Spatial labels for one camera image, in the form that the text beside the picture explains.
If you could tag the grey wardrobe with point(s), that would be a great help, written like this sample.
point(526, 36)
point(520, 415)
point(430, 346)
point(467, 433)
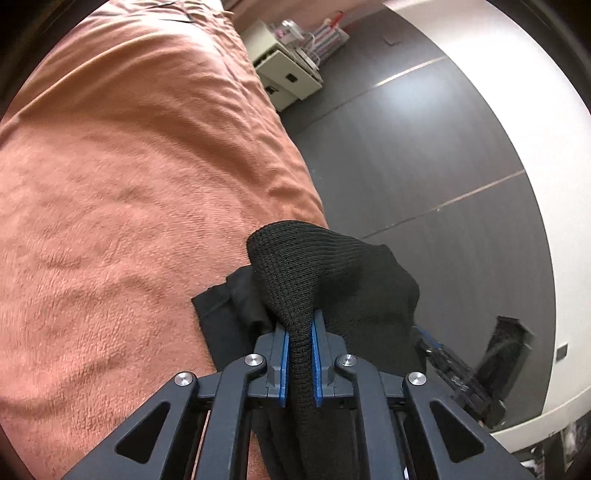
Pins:
point(415, 161)

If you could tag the pink curtain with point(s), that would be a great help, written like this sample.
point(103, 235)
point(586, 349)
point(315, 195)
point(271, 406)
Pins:
point(300, 7)

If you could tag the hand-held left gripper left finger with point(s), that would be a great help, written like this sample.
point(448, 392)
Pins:
point(285, 364)

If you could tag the black knit pants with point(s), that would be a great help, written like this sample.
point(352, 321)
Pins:
point(323, 267)

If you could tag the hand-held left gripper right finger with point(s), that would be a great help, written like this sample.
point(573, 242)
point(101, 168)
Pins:
point(316, 364)

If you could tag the folded black pants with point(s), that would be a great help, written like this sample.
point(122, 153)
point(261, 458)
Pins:
point(231, 314)

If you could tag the white power strip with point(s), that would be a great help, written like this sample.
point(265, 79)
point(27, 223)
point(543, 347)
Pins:
point(308, 62)

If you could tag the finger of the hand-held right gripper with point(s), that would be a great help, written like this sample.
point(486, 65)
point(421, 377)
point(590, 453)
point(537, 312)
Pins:
point(427, 344)

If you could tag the white nightstand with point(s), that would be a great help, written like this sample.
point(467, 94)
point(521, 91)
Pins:
point(281, 69)

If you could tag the orange bed blanket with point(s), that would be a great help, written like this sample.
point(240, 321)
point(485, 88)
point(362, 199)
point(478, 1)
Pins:
point(115, 184)

